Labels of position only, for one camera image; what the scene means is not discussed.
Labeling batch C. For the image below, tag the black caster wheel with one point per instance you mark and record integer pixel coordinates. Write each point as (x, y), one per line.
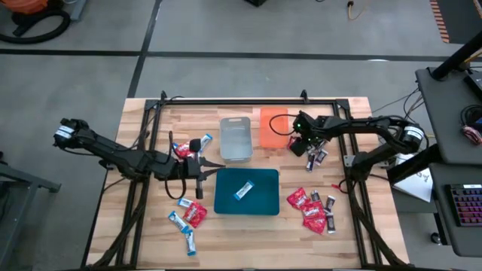
(436, 238)

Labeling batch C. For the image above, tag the red zip tie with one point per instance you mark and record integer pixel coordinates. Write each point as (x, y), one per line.
(335, 186)

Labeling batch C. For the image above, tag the grey floor attachment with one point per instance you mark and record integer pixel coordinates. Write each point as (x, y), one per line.
(78, 9)

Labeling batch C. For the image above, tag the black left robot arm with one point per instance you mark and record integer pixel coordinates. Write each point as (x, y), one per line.
(113, 150)

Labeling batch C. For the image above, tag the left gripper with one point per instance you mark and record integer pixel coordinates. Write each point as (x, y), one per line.
(188, 169)

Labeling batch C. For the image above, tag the white paper sheet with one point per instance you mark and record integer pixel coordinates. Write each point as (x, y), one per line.
(418, 186)

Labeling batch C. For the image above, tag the orange vacuum cleaner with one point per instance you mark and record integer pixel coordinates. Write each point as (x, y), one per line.
(26, 4)

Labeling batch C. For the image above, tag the dark chocolate bar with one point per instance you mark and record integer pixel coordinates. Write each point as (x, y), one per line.
(330, 223)
(330, 203)
(321, 156)
(315, 195)
(310, 162)

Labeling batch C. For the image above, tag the grey desk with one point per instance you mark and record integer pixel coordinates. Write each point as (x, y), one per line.
(440, 211)
(444, 120)

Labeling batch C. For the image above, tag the backlit black keyboard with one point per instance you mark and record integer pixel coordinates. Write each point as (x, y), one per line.
(467, 205)

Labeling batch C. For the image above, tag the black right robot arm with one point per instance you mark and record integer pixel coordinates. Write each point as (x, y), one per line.
(376, 124)

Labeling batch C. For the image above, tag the white plastic bin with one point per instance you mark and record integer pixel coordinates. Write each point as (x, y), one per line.
(236, 143)

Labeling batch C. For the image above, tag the white blue candy bar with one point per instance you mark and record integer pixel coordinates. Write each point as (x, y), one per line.
(206, 140)
(190, 242)
(184, 202)
(244, 190)
(177, 221)

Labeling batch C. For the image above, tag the blue plastic bin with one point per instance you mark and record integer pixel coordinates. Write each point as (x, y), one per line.
(260, 199)

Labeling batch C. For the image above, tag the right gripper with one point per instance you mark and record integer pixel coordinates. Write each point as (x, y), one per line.
(298, 147)

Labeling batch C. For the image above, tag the grey metal cart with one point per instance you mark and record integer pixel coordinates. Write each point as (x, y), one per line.
(19, 180)

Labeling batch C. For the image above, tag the black mat striped edge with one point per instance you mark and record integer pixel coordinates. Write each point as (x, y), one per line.
(463, 19)

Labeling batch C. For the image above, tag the black pole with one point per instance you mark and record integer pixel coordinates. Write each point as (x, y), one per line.
(457, 56)

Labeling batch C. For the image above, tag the orange plastic bin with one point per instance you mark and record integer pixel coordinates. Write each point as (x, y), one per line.
(273, 137)

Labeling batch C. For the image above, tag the black desk device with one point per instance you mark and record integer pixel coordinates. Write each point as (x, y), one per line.
(475, 84)

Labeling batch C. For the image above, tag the red candy pack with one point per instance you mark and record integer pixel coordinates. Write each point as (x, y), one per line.
(182, 150)
(312, 211)
(297, 197)
(195, 214)
(291, 142)
(315, 226)

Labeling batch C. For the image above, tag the grey metal bracket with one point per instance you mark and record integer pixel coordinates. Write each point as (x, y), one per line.
(348, 160)

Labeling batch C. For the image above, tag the black box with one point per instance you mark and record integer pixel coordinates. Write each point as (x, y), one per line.
(256, 2)

